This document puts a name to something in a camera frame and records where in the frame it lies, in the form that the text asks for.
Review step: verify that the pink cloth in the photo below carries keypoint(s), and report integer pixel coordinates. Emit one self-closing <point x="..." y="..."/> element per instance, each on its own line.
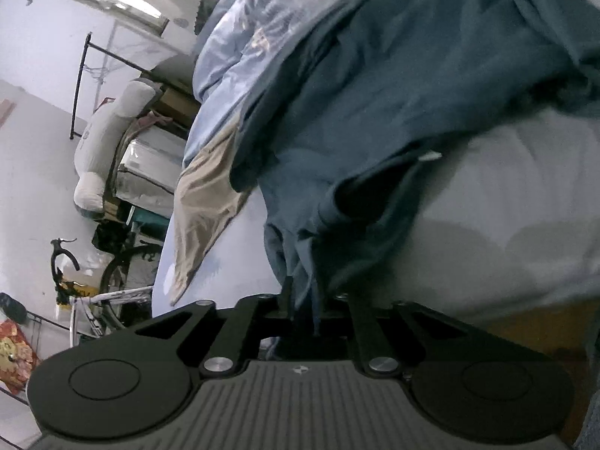
<point x="154" y="121"/>

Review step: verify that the beige shirt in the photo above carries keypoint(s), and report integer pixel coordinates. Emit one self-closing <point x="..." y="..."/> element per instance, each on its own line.
<point x="201" y="206"/>

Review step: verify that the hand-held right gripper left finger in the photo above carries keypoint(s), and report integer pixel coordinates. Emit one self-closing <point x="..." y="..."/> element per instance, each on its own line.
<point x="225" y="333"/>

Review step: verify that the dark blue shirt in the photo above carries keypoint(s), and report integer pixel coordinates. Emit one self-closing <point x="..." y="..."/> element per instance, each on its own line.
<point x="398" y="79"/>

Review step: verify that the light blue printed duvet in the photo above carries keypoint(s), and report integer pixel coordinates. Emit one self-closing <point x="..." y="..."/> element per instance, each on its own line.
<point x="243" y="33"/>

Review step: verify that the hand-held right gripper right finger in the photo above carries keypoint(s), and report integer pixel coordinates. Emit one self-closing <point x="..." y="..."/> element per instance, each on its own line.
<point x="363" y="323"/>

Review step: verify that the white bicycle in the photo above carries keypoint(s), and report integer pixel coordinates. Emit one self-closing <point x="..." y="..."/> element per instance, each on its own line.
<point x="89" y="300"/>

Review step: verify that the window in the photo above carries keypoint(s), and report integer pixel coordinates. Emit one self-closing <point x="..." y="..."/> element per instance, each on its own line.
<point x="140" y="9"/>

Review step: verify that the red patterned bag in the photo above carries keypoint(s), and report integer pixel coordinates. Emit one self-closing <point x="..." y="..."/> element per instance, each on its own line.
<point x="11" y="347"/>

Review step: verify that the black clothes rack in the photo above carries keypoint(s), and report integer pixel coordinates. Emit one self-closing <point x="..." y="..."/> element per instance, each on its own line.
<point x="79" y="79"/>

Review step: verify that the long white plush pillow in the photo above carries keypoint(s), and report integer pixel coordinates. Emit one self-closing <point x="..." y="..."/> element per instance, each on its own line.
<point x="101" y="150"/>

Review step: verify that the cardboard box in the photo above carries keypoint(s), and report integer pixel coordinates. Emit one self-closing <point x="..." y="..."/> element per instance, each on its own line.
<point x="178" y="103"/>

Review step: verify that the teal plastic container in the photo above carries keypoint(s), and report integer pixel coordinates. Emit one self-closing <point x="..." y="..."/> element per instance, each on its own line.
<point x="147" y="220"/>

